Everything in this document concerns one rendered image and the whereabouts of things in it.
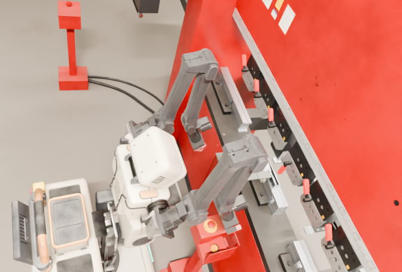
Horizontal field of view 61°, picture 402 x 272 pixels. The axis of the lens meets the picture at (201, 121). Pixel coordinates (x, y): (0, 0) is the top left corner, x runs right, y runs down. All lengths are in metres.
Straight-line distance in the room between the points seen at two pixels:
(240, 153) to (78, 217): 0.88
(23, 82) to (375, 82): 2.94
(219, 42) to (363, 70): 1.20
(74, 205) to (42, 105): 1.72
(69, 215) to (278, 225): 1.02
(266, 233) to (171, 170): 0.74
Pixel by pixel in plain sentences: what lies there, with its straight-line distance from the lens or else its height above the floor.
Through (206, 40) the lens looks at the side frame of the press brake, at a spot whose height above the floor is 1.15.
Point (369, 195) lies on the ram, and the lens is 1.32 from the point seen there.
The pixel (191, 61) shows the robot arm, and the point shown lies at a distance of 1.31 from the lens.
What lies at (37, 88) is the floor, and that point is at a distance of 3.43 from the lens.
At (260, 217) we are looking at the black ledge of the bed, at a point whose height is 0.88.
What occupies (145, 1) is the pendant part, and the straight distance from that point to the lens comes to 2.14.
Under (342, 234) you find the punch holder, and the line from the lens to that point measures 1.46.
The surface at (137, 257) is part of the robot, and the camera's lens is 2.27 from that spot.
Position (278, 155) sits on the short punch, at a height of 1.12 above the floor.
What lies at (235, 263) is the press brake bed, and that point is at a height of 0.51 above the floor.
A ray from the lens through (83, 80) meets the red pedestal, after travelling 3.31.
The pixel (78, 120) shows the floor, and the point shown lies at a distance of 3.15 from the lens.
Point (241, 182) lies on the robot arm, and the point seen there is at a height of 1.44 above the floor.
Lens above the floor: 2.43
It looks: 47 degrees down
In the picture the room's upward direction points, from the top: 20 degrees clockwise
